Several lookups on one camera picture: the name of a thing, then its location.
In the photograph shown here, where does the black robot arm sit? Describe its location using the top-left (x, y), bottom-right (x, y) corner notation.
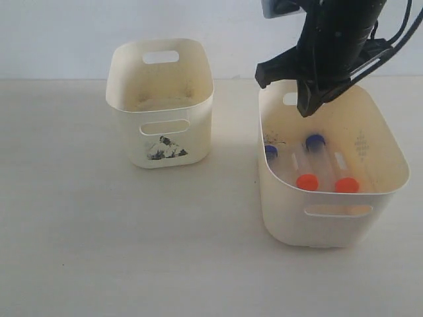
top-left (255, 1), bottom-right (389, 118)

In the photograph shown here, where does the black cable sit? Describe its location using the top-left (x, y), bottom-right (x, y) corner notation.
top-left (369, 0), bottom-right (423, 50)

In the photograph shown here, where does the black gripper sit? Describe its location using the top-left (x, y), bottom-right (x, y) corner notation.
top-left (255, 19), bottom-right (393, 116)

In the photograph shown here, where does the blue-capped tube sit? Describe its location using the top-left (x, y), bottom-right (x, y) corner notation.
top-left (305, 134), bottom-right (336, 192)
top-left (264, 145), bottom-right (278, 166)

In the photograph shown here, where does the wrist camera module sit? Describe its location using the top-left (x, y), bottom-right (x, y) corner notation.
top-left (261, 0), bottom-right (311, 19)

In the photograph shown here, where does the orange-capped tube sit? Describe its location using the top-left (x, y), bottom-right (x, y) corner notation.
top-left (334, 152), bottom-right (360, 194)
top-left (291, 151), bottom-right (319, 191)

